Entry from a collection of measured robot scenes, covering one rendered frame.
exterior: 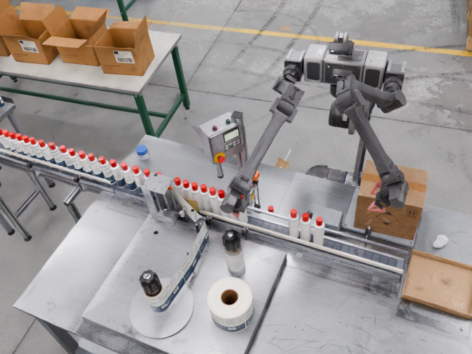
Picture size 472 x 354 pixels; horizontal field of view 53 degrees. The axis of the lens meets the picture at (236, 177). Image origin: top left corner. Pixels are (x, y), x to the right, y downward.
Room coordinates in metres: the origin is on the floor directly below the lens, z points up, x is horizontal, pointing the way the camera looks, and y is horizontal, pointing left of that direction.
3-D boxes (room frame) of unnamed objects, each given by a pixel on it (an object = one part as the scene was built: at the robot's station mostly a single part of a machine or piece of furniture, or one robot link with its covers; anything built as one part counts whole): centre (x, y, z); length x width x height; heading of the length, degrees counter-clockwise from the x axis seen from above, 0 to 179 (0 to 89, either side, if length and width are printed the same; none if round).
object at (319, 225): (1.32, -0.36, 0.98); 0.05 x 0.05 x 0.20
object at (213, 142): (1.66, 0.04, 1.38); 0.17 x 0.10 x 0.19; 115
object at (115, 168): (1.93, 0.67, 0.98); 0.05 x 0.05 x 0.20
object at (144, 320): (1.10, 0.44, 0.89); 0.31 x 0.31 x 0.01
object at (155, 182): (1.66, 0.40, 1.14); 0.14 x 0.11 x 0.01; 60
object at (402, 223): (1.45, -0.75, 0.99); 0.30 x 0.24 x 0.27; 63
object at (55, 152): (2.15, 1.05, 0.98); 0.05 x 0.05 x 0.20
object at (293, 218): (1.39, -0.25, 0.98); 0.05 x 0.05 x 0.20
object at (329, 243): (1.53, -0.01, 0.86); 1.65 x 0.08 x 0.04; 60
